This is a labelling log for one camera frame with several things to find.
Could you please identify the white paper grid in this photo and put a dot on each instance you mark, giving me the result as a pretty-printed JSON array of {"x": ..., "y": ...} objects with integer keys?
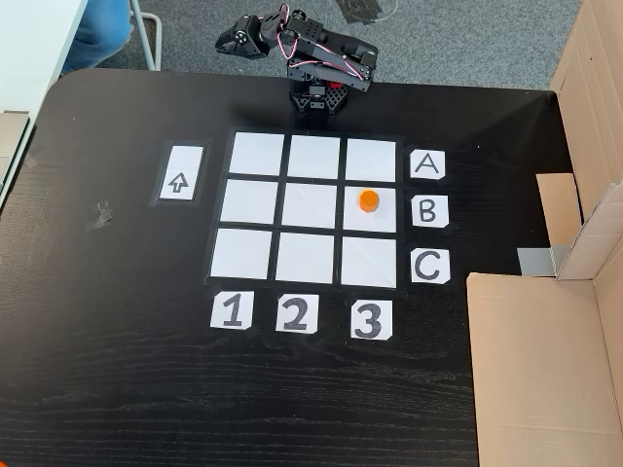
[{"x": 309, "y": 206}]

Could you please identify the grey metal chair leg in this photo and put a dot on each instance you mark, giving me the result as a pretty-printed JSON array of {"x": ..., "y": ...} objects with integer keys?
[{"x": 146, "y": 34}]

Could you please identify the person's leg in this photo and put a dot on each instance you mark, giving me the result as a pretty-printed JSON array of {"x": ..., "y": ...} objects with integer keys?
[{"x": 97, "y": 34}]

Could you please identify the white arrow paper sheet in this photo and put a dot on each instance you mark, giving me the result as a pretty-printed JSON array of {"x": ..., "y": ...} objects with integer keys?
[{"x": 180, "y": 170}]

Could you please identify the white table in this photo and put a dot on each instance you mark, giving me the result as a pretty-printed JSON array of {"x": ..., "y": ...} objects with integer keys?
[{"x": 29, "y": 58}]

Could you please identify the paper label letter A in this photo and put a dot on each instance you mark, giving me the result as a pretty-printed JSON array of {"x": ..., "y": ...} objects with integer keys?
[{"x": 427, "y": 164}]

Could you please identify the clear tape patch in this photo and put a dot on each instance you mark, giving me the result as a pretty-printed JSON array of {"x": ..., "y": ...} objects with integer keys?
[
  {"x": 36, "y": 155},
  {"x": 99, "y": 216}
]

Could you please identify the paper label letter B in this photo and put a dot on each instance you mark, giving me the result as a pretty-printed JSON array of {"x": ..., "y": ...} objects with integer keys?
[{"x": 430, "y": 211}]

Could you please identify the paper label number 1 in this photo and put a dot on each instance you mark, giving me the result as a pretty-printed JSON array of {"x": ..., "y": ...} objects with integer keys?
[{"x": 231, "y": 310}]

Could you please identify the paper label number 2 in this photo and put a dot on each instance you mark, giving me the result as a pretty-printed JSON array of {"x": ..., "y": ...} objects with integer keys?
[{"x": 297, "y": 313}]

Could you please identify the paper label letter C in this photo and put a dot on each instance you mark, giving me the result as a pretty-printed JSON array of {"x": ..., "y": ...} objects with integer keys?
[{"x": 430, "y": 266}]

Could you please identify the paper label number 3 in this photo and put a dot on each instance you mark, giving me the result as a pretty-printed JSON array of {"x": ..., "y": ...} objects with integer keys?
[{"x": 371, "y": 319}]

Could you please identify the brown cardboard panel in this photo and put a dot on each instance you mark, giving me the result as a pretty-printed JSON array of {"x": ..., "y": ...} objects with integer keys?
[
  {"x": 535, "y": 365},
  {"x": 598, "y": 97}
]

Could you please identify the grey tape strip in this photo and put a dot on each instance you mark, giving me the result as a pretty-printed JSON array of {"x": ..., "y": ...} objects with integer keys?
[{"x": 535, "y": 260}]

